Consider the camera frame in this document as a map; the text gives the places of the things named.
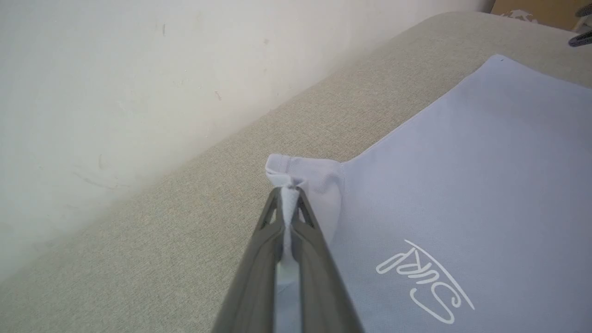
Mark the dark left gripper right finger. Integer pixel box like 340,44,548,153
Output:
292,187,366,333

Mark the light blue polo shirt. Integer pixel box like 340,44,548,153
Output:
265,54,592,333

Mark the brown cardboard box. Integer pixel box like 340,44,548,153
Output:
490,0,592,32

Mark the grey fabric sofa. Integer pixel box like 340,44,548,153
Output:
0,11,592,333

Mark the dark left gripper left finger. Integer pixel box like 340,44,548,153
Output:
210,187,284,333

